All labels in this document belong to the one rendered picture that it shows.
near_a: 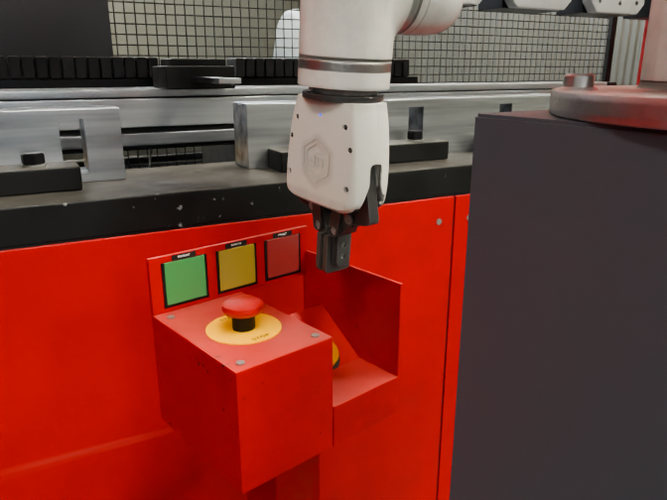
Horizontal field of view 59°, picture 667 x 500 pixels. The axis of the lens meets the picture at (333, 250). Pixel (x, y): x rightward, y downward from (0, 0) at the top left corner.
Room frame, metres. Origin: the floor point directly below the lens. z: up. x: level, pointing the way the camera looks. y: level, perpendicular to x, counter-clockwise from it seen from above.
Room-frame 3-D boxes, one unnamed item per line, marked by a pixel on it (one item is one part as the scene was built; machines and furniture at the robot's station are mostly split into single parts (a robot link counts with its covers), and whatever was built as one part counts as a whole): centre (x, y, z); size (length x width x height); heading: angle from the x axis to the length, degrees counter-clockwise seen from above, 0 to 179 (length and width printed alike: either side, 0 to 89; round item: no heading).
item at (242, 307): (0.52, 0.09, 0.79); 0.04 x 0.04 x 0.04
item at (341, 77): (0.56, -0.01, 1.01); 0.09 x 0.08 x 0.03; 41
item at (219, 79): (1.04, 0.22, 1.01); 0.26 x 0.12 x 0.05; 28
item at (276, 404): (0.56, 0.06, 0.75); 0.20 x 0.16 x 0.18; 131
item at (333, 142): (0.57, -0.01, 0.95); 0.10 x 0.07 x 0.11; 41
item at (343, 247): (0.56, -0.01, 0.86); 0.03 x 0.03 x 0.07; 41
